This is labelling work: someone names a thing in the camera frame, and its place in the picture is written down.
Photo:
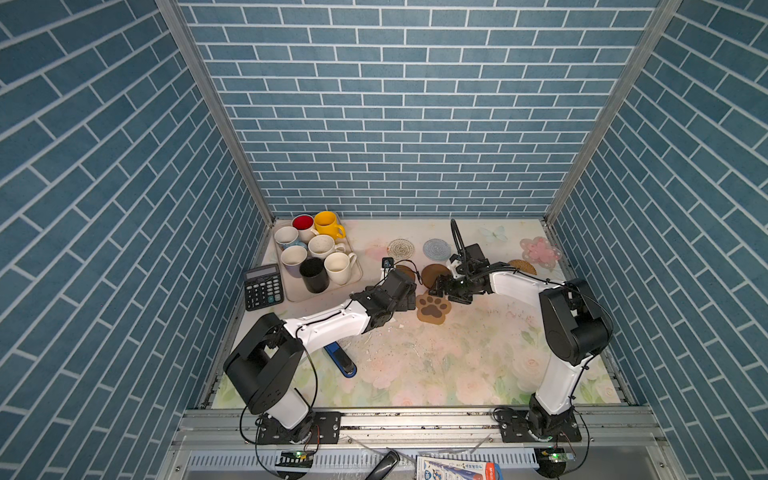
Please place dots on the yellow mug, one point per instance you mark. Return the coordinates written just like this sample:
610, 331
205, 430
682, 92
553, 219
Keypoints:
327, 223

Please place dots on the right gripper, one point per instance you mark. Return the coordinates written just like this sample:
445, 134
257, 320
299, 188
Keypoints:
448, 289

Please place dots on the black calculator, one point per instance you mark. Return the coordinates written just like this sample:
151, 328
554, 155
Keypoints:
263, 287

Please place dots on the glossy brown scratched coaster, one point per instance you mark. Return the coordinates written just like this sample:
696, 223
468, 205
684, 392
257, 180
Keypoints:
407, 271

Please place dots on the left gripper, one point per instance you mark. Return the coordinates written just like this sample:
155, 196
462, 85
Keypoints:
404, 303

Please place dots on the black remote handle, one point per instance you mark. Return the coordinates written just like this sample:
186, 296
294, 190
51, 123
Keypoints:
385, 466

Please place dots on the circuit board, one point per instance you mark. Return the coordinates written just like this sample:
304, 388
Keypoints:
553, 455
295, 459

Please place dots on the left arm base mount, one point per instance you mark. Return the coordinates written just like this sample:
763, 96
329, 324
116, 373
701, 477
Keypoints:
321, 427

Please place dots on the white mug front right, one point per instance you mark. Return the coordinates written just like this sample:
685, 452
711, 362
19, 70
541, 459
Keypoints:
339, 267

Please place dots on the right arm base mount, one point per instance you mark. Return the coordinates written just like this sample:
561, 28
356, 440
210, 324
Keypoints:
536, 426

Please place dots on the left circuit board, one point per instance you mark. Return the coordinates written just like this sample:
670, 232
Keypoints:
295, 459

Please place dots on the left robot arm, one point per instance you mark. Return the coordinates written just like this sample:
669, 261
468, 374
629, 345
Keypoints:
263, 364

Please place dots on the white mug lavender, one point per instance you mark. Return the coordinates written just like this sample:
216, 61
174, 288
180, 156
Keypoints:
291, 259

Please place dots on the white mug centre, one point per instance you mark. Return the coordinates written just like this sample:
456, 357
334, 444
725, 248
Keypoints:
321, 246

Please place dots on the red interior mug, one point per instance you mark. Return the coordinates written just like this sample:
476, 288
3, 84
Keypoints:
304, 224

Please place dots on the printed packet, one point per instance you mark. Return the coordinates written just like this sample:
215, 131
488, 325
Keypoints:
430, 468

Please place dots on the right circuit board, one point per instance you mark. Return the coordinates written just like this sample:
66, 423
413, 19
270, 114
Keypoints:
553, 455

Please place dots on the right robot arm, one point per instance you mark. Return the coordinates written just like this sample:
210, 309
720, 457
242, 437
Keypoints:
576, 326

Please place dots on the rattan round coaster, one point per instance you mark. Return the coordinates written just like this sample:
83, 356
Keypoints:
523, 266

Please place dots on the dark brown wooden coaster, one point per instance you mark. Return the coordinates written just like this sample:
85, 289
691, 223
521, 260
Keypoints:
436, 276

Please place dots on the light blue woven coaster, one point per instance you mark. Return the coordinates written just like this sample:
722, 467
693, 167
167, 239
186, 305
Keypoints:
437, 249

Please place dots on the black mug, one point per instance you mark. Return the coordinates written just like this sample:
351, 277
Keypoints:
314, 275

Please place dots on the cork paw coaster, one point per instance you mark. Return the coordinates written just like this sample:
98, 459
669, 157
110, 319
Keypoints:
431, 309

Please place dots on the pink flower coaster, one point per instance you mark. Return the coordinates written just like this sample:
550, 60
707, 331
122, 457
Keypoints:
540, 251

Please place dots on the beige tray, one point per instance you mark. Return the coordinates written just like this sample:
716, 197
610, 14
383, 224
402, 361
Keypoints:
295, 288

